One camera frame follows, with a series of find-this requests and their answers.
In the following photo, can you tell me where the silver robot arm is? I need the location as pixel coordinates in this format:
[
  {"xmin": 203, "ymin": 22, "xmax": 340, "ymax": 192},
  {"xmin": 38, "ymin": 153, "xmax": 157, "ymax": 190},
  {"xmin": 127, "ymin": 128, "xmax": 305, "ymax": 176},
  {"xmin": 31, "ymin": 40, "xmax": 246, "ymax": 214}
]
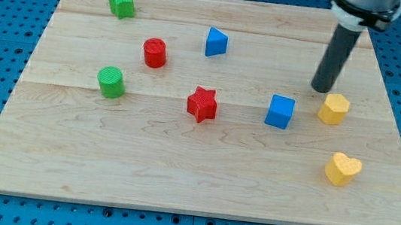
[{"xmin": 329, "ymin": 0, "xmax": 401, "ymax": 32}]

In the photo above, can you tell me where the red star block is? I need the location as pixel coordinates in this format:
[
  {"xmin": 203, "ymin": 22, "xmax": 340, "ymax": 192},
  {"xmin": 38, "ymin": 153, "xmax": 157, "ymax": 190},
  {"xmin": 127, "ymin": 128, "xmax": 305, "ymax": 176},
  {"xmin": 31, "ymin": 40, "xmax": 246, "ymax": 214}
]
[{"xmin": 187, "ymin": 87, "xmax": 218, "ymax": 123}]

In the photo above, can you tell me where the blue cube block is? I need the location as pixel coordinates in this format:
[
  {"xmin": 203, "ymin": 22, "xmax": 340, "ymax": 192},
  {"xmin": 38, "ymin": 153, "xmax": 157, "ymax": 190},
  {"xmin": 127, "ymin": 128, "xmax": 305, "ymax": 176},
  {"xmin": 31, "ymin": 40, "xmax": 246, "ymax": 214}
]
[{"xmin": 265, "ymin": 94, "xmax": 296, "ymax": 129}]

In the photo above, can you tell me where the green star block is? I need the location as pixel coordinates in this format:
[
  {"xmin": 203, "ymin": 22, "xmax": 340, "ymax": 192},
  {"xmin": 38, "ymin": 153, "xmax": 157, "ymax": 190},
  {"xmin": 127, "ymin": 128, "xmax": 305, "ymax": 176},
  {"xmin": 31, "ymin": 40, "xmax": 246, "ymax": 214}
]
[{"xmin": 108, "ymin": 0, "xmax": 135, "ymax": 20}]

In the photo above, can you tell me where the wooden board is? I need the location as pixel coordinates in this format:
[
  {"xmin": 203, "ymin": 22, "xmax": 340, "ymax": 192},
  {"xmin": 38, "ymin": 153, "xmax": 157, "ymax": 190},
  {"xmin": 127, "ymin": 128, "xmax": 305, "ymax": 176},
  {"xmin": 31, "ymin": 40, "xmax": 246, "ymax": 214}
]
[{"xmin": 0, "ymin": 0, "xmax": 401, "ymax": 225}]

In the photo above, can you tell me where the blue triangle block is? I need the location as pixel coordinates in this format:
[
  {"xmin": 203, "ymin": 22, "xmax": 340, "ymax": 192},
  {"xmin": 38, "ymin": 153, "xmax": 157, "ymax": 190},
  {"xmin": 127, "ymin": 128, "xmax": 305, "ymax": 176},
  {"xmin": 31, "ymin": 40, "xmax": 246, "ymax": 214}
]
[{"xmin": 204, "ymin": 27, "xmax": 229, "ymax": 56}]

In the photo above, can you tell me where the red cylinder block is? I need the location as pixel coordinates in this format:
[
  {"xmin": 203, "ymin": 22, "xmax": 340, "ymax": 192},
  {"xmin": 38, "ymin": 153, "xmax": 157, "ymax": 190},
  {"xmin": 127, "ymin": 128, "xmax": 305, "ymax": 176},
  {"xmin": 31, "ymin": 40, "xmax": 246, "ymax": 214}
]
[{"xmin": 143, "ymin": 38, "xmax": 166, "ymax": 68}]

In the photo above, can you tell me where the green cylinder block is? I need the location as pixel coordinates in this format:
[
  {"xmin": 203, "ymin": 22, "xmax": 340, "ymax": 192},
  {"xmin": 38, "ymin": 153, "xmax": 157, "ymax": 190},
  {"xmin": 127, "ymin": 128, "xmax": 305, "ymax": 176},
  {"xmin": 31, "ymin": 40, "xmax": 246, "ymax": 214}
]
[{"xmin": 97, "ymin": 66, "xmax": 125, "ymax": 99}]

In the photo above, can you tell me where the yellow hexagon block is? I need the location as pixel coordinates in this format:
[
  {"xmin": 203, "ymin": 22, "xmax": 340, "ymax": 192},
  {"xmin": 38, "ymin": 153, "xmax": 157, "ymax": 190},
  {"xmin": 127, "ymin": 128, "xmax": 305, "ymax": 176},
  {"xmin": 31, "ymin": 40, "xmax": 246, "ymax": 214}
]
[{"xmin": 317, "ymin": 93, "xmax": 351, "ymax": 125}]

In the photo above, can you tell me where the yellow heart block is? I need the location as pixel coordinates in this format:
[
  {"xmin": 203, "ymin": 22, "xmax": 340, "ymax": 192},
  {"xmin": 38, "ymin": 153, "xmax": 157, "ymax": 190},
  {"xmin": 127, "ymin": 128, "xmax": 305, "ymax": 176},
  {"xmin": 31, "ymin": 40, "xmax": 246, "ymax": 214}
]
[{"xmin": 324, "ymin": 152, "xmax": 363, "ymax": 187}]

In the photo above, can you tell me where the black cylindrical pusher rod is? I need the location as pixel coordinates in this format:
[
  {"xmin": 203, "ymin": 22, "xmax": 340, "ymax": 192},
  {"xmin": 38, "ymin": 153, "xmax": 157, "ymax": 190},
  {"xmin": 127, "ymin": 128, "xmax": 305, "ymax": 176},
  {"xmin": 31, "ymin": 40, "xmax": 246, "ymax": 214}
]
[{"xmin": 311, "ymin": 24, "xmax": 361, "ymax": 93}]

